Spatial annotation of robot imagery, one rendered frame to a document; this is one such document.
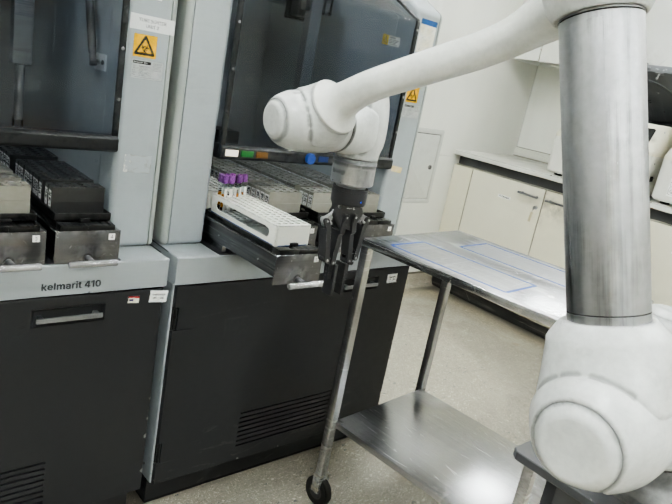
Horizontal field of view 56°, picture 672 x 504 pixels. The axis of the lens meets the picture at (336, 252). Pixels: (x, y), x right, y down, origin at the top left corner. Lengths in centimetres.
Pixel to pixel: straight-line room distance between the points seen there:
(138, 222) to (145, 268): 12
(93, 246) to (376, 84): 70
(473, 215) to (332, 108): 289
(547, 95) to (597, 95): 364
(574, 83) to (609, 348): 32
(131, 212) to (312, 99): 60
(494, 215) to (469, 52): 280
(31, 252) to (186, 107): 47
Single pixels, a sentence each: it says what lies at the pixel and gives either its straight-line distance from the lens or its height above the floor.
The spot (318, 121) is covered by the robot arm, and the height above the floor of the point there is 113.
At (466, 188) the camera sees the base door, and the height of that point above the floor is 69.
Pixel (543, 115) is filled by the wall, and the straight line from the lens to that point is 446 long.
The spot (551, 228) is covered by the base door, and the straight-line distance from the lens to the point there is 365.
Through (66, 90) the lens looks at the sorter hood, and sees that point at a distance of 142.
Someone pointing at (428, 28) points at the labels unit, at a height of 139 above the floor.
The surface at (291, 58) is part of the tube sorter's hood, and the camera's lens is 166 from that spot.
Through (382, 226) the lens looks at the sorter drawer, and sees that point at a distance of 190.
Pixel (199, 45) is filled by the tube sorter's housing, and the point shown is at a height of 122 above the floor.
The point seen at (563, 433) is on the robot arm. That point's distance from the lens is 80.
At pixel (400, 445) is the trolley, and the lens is 181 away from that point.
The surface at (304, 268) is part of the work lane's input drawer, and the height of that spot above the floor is 77.
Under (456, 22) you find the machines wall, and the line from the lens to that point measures 382.
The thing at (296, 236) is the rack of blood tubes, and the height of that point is 84.
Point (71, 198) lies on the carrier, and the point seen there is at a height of 86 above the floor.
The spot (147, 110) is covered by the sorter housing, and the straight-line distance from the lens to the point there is 150.
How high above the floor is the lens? 121
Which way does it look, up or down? 16 degrees down
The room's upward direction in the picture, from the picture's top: 11 degrees clockwise
